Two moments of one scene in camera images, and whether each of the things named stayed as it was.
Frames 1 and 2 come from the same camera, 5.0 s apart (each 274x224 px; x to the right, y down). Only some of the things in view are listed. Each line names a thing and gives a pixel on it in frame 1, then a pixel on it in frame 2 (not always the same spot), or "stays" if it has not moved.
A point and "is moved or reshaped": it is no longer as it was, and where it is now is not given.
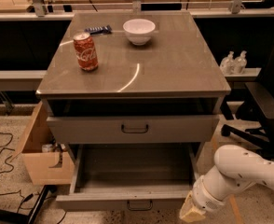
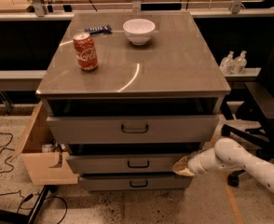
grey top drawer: [131, 129] stays
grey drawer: [129, 177] is moved or reshaped
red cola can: [86, 51] stays
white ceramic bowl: [139, 31] stays
